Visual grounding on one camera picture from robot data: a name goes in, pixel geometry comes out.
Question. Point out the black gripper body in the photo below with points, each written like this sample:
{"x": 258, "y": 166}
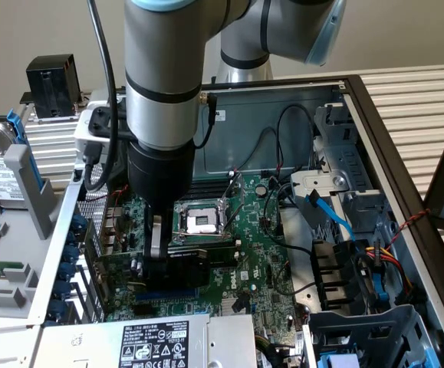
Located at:
{"x": 160, "y": 172}

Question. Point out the black CPU cooler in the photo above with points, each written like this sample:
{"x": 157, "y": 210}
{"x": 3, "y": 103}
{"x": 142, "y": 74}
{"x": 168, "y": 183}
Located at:
{"x": 53, "y": 84}

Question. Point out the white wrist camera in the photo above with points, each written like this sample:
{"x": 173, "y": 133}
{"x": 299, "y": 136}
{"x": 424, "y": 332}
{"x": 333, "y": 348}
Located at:
{"x": 80, "y": 134}

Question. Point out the black fan shroud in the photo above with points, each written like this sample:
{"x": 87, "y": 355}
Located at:
{"x": 329, "y": 268}

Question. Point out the metal socket cover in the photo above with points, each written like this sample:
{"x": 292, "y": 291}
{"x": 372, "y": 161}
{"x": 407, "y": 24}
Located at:
{"x": 225, "y": 200}

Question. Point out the silver bay bracket plate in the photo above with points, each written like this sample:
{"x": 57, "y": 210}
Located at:
{"x": 321, "y": 180}

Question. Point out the black RAM slot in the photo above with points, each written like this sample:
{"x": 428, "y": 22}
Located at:
{"x": 211, "y": 181}
{"x": 221, "y": 245}
{"x": 210, "y": 191}
{"x": 211, "y": 186}
{"x": 209, "y": 195}

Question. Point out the dark RAM stick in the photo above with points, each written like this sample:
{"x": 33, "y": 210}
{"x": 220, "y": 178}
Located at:
{"x": 225, "y": 257}

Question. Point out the black angled plug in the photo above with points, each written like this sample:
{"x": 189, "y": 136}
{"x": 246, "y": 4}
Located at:
{"x": 239, "y": 304}

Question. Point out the grey parts rack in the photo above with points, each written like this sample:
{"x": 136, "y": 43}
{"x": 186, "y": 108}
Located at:
{"x": 22, "y": 214}

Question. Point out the green motherboard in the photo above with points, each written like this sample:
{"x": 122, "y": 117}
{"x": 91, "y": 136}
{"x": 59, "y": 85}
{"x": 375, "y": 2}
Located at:
{"x": 256, "y": 237}

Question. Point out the round coin cell battery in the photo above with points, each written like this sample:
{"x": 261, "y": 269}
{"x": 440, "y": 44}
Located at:
{"x": 261, "y": 189}

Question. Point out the short black expansion slot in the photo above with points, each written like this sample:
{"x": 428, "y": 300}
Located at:
{"x": 143, "y": 310}

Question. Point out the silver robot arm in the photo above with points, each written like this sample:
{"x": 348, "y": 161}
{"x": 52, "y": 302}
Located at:
{"x": 160, "y": 57}

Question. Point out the white case label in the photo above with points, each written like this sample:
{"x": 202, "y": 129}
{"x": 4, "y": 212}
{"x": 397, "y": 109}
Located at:
{"x": 221, "y": 116}

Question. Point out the green graphics card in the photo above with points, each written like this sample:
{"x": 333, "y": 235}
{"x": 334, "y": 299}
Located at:
{"x": 187, "y": 272}

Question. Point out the blue plastic clip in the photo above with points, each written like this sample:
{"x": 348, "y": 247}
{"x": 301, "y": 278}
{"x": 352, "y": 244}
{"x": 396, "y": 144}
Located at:
{"x": 379, "y": 291}

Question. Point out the blue expansion slot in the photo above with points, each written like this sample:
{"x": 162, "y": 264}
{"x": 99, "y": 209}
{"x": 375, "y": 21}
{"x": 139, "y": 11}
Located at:
{"x": 168, "y": 296}

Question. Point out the CPU socket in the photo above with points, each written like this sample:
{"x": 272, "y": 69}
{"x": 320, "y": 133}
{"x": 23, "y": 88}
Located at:
{"x": 202, "y": 222}

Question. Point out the silver power supply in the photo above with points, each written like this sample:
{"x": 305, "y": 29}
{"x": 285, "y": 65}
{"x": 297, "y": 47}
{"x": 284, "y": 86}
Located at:
{"x": 91, "y": 345}

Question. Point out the grey metal disk bay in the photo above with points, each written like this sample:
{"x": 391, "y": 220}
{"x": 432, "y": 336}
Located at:
{"x": 359, "y": 329}

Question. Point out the blue disk carrier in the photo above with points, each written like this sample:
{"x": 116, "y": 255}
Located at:
{"x": 16, "y": 126}

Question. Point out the open metal PC case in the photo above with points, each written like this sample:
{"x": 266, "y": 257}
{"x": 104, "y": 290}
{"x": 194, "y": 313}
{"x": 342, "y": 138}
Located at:
{"x": 244, "y": 126}

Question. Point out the black chassis switch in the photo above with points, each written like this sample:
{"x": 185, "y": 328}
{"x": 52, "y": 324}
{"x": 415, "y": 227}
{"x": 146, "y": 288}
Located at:
{"x": 77, "y": 175}

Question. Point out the silver optical drive cage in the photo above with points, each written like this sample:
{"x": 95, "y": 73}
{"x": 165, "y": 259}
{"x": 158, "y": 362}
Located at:
{"x": 344, "y": 161}

